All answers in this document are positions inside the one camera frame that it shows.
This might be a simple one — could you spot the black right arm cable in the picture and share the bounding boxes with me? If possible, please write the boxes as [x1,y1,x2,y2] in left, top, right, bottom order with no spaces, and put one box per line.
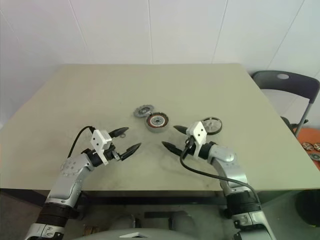
[179,142,262,211]

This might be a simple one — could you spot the orange surface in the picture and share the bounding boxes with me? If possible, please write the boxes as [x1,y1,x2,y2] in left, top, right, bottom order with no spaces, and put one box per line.
[296,127,320,171]

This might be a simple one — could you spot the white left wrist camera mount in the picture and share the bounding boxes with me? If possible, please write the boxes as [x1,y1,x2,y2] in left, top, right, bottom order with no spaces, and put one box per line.
[90,128,113,166]

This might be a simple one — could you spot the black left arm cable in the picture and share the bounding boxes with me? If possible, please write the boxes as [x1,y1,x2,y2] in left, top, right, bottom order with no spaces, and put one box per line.
[67,125,98,159]

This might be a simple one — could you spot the black folding chair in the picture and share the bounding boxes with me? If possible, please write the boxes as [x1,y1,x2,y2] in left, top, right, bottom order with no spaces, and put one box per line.
[251,70,320,138]

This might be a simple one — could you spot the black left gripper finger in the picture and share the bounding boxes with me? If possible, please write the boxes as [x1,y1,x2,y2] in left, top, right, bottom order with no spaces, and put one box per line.
[109,126,130,138]
[119,142,143,162]

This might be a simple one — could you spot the grey gear disc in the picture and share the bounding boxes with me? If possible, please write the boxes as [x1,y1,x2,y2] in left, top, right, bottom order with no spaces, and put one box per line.
[133,104,154,119]

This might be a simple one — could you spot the dark table frame bar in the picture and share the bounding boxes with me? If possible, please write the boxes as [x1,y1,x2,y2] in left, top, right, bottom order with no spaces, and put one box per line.
[76,191,227,205]

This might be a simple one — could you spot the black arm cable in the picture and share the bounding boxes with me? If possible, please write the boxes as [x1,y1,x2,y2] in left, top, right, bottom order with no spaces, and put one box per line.
[179,142,262,211]
[67,125,98,159]

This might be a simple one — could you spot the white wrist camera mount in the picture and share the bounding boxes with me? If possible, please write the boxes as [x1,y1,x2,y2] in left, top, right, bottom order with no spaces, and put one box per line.
[90,128,113,166]
[186,120,208,159]

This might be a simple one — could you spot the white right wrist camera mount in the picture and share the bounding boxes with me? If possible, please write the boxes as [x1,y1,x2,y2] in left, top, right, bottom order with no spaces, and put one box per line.
[186,120,208,159]

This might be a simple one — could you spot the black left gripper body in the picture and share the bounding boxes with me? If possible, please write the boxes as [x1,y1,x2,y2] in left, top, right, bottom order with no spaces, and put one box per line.
[104,139,126,162]

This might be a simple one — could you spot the black rotor ring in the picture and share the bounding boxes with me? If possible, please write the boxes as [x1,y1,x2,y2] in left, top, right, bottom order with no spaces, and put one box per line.
[201,116,223,136]

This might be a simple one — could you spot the grey robot torso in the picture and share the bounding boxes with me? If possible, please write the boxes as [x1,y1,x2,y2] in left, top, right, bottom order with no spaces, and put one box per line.
[83,224,193,240]

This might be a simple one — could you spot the grey motor housing copper windings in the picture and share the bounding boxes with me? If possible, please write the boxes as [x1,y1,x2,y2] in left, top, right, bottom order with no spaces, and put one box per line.
[145,112,170,134]

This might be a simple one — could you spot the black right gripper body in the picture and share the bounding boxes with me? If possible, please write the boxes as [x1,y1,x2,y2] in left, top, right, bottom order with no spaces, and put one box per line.
[183,135,198,157]

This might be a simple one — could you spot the black round object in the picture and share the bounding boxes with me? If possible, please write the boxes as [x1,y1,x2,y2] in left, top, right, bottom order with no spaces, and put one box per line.
[294,192,320,229]

